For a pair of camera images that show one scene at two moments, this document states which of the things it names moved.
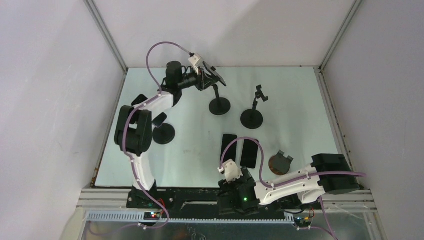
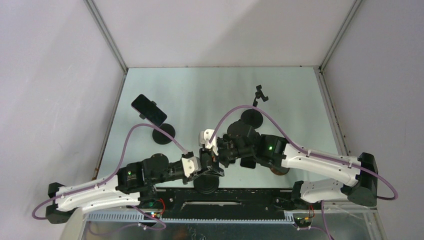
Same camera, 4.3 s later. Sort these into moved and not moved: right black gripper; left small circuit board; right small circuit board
Moved: right black gripper
Not moved: right small circuit board; left small circuit board
